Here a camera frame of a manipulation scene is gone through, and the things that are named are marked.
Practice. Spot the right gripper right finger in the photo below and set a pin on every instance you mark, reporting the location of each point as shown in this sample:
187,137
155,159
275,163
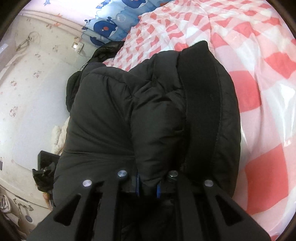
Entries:
194,208

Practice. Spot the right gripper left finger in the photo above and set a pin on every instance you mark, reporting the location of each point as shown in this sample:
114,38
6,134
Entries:
96,210

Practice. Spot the black puffer jacket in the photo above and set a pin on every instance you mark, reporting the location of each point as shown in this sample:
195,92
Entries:
175,108

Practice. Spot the cream quilted jacket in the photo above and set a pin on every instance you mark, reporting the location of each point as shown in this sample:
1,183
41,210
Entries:
58,138

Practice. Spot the black coat at bed head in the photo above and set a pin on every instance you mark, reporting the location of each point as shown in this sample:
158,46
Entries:
106,51

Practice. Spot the blue whale curtain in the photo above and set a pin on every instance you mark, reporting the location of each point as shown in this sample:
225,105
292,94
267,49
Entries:
114,19

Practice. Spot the white wall socket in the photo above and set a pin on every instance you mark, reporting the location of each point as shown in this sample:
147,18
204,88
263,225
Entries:
77,46

